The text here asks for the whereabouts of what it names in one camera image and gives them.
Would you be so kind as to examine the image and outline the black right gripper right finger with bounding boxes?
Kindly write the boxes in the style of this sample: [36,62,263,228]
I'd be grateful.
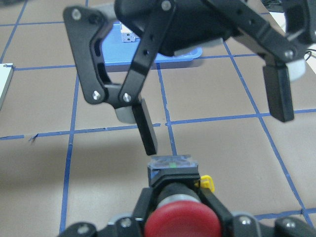
[197,188,316,237]

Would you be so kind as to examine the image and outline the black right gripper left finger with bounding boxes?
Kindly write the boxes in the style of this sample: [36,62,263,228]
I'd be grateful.
[59,188,155,237]

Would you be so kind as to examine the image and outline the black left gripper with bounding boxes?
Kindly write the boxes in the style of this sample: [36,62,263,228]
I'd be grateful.
[114,0,316,57]

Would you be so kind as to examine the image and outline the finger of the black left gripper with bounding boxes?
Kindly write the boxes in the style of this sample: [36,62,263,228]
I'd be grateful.
[63,0,176,156]
[208,0,304,122]

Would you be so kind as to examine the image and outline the red emergency stop button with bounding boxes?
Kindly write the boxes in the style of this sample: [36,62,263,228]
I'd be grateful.
[143,154,222,237]

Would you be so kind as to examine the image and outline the blue plastic tray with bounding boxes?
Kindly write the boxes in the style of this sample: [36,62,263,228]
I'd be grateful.
[100,21,203,69]

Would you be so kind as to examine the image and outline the white circuit breaker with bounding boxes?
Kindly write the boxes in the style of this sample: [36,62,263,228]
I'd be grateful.
[120,22,139,42]

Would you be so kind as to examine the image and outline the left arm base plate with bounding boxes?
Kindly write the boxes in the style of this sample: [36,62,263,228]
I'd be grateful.
[0,63,15,108]

